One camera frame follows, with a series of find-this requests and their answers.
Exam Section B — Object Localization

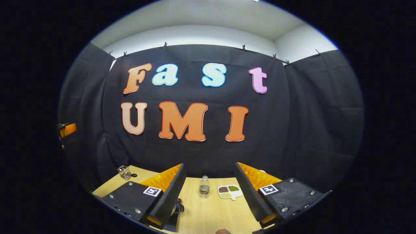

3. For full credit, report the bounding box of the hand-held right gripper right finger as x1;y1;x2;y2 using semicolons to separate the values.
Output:
235;162;326;228

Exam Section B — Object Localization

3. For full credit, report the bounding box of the black induction cooktop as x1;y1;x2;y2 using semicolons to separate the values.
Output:
162;198;182;233

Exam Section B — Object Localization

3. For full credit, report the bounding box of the metal wire holder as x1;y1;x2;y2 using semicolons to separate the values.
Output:
117;165;132;180

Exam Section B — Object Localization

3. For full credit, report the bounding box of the black backdrop cloth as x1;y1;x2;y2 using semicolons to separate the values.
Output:
58;42;364;195

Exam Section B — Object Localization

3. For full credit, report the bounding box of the white three-compartment tray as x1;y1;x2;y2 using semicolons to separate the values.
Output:
217;184;243;201

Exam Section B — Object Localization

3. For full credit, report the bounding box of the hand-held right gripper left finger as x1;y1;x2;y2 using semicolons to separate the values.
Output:
101;163;187;230

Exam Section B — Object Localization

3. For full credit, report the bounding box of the row of black cloth clips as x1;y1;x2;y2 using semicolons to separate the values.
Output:
107;42;322;66

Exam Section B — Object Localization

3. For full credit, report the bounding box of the clear plastic water bottle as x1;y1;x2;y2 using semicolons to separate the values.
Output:
199;175;210;199

